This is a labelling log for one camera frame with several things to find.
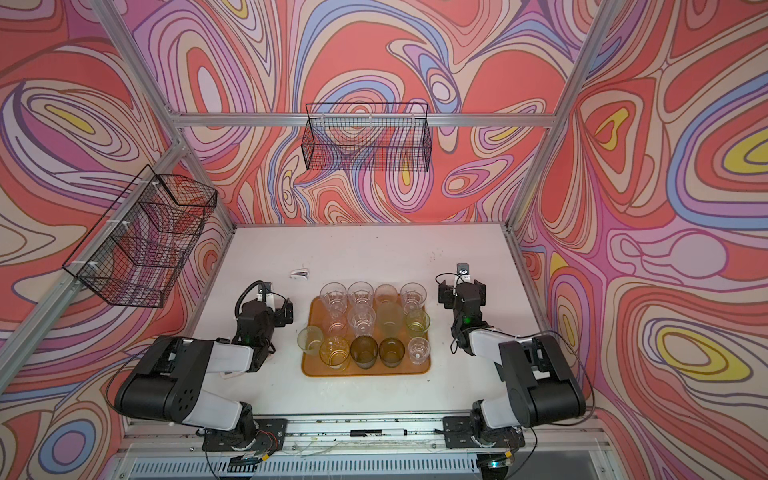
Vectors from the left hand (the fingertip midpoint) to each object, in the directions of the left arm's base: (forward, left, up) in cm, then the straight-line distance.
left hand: (276, 296), depth 93 cm
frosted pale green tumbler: (-9, -36, +1) cm, 37 cm away
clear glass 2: (-8, -28, 0) cm, 29 cm away
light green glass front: (-13, -12, -3) cm, 18 cm away
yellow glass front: (-16, -20, -4) cm, 26 cm away
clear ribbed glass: (+1, -44, -2) cm, 44 cm away
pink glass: (-8, -19, -3) cm, 21 cm away
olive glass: (-17, -36, -3) cm, 40 cm away
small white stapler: (+12, -4, -5) cm, 13 cm away
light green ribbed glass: (-7, -45, -4) cm, 46 cm away
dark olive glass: (-17, -29, 0) cm, 34 cm away
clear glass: (0, -27, 0) cm, 27 cm away
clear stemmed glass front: (+1, -18, -1) cm, 18 cm away
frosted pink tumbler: (-1, -35, +2) cm, 35 cm away
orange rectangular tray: (-20, -14, -6) cm, 25 cm away
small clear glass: (-16, -45, -4) cm, 47 cm away
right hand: (+2, -59, +2) cm, 59 cm away
